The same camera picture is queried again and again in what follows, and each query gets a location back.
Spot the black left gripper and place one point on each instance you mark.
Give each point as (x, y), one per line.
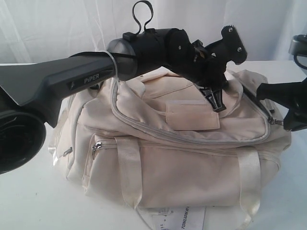
(203, 65)

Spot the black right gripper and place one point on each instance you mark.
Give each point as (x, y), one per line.
(291, 95)

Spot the cream duffel bag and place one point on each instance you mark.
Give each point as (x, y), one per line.
(154, 143)

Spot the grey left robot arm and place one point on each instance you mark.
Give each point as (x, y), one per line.
(31, 95)

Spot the white zip tie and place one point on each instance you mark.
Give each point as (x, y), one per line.
(115, 67)

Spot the white paper product tag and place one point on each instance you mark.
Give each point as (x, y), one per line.
(176, 218)

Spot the white backdrop curtain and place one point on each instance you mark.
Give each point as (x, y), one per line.
(34, 31)

